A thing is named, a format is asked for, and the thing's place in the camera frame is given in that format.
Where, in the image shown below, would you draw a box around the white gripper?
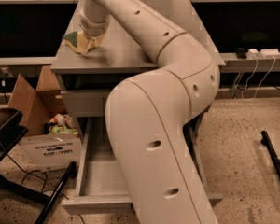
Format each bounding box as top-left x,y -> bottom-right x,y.
77,9 -> 110,55

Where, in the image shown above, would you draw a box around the green and yellow sponge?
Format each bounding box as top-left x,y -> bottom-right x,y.
63,31 -> 79,52

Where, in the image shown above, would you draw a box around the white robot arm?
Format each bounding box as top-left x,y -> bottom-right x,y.
78,0 -> 219,224

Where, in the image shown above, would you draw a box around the grey drawer cabinet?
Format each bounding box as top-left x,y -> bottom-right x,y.
51,0 -> 224,135

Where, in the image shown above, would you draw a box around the closed grey upper drawer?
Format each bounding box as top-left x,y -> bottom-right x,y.
61,90 -> 109,117

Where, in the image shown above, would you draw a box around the open grey middle drawer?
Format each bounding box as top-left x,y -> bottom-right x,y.
63,117 -> 222,222

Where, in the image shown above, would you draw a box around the colourful items in box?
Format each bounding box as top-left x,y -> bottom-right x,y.
45,113 -> 79,137

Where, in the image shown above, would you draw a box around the open cardboard box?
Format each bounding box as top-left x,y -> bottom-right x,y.
8,65 -> 82,172

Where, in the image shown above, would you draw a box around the black stand on left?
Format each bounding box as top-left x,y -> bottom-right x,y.
0,108 -> 76,224

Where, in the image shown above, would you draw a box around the black adapter on shelf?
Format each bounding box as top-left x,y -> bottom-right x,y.
236,48 -> 246,59

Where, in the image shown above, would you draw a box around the white power strip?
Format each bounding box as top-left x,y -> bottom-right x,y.
247,49 -> 280,59

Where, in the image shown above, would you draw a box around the black stand leg right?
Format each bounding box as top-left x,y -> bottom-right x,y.
261,131 -> 280,181

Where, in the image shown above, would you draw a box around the black cable on floor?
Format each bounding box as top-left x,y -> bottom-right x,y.
0,137 -> 69,201

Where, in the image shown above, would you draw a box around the white cable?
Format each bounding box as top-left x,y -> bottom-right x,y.
241,53 -> 276,100

